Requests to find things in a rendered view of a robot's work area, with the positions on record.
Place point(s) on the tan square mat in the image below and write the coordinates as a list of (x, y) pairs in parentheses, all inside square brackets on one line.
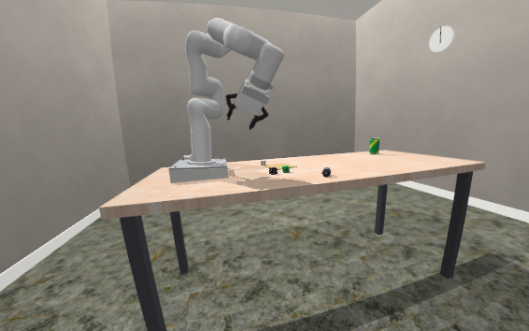
[(279, 166)]

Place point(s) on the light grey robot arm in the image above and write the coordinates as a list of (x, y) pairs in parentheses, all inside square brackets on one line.
[(241, 41)]

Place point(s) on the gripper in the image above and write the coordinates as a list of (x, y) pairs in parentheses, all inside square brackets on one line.
[(247, 104)]

